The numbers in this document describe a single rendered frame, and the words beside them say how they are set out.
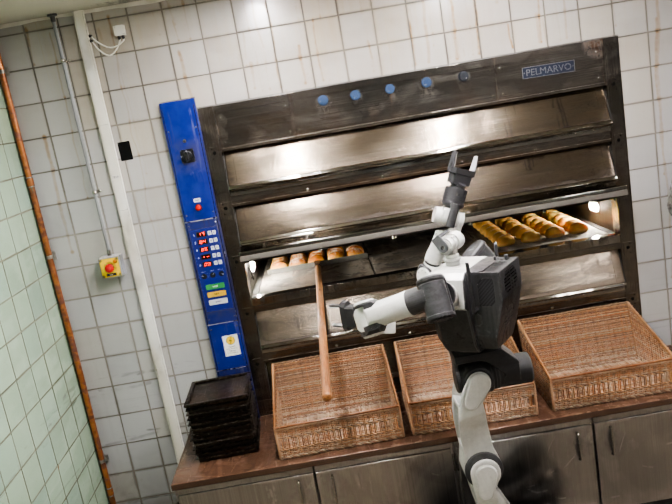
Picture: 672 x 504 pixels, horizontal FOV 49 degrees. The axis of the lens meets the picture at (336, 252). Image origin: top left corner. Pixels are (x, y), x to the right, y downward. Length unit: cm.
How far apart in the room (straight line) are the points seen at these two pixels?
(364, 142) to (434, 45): 53
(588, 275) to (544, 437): 87
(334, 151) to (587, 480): 184
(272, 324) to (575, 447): 148
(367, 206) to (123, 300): 124
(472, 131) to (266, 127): 95
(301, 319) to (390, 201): 71
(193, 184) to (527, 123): 157
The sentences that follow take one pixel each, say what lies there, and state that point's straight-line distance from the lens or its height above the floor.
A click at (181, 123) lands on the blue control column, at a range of 342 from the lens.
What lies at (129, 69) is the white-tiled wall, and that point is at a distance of 350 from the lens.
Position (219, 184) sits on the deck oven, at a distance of 345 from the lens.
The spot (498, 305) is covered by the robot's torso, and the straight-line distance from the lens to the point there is 253.
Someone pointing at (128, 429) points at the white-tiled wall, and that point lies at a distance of 386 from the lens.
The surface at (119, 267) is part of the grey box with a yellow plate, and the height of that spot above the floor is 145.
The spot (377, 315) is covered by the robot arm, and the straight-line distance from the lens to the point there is 251.
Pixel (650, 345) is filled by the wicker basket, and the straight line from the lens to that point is 368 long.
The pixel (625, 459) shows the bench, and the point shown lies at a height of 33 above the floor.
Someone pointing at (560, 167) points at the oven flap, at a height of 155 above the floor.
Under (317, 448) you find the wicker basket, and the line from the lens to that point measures 328.
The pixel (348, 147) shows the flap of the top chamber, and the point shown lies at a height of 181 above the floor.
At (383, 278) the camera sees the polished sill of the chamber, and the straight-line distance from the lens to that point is 352.
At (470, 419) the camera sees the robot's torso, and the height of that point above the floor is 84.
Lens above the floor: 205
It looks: 12 degrees down
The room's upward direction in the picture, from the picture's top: 10 degrees counter-clockwise
